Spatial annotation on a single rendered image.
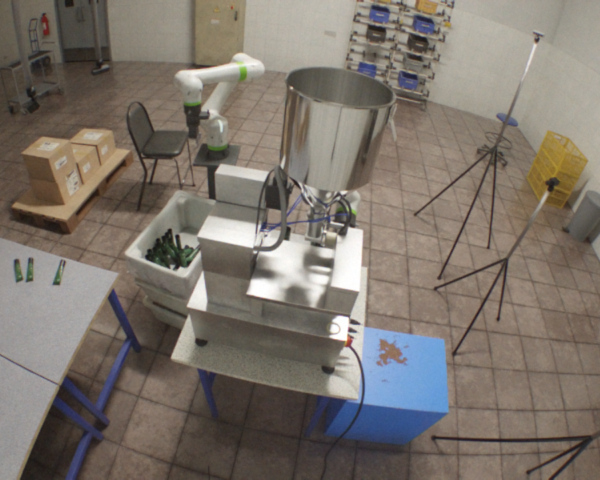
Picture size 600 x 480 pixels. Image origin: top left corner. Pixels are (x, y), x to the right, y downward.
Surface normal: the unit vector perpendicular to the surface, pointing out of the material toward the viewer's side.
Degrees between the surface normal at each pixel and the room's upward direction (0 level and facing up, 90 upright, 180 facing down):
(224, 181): 90
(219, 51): 90
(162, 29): 90
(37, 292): 0
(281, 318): 0
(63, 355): 0
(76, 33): 90
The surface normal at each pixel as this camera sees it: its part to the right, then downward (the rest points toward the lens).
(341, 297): -0.16, 0.68
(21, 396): 0.11, -0.71
